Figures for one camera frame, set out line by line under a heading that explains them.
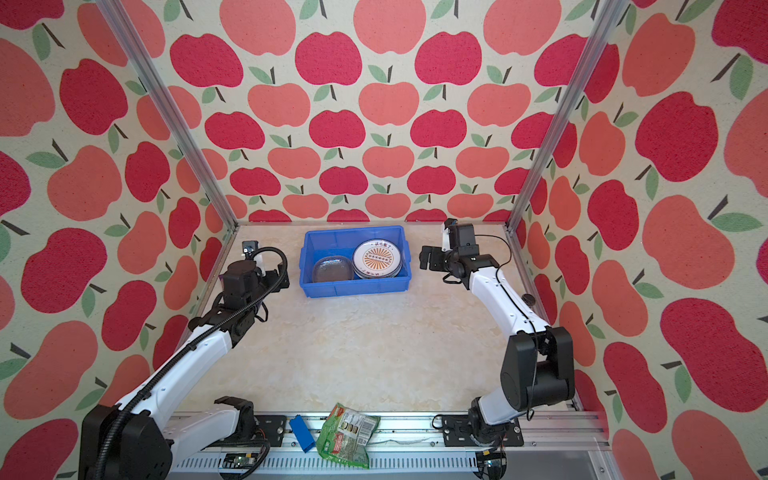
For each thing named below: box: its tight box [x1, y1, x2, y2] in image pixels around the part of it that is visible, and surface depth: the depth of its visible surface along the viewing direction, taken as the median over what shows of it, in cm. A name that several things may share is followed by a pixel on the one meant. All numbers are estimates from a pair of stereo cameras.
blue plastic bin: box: [299, 225, 412, 298], surface depth 109 cm
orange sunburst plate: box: [352, 238, 402, 279], surface depth 107 cm
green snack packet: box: [316, 402, 381, 469], surface depth 73 cm
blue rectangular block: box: [289, 414, 315, 453], surface depth 74 cm
